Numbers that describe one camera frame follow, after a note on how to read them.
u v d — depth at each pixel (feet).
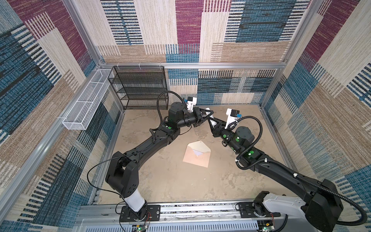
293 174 1.48
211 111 2.34
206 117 2.25
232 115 2.04
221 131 2.07
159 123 2.20
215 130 2.19
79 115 3.02
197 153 3.11
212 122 2.26
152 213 2.44
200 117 2.13
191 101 2.34
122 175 1.45
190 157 3.07
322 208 1.29
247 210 2.39
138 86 3.56
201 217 2.39
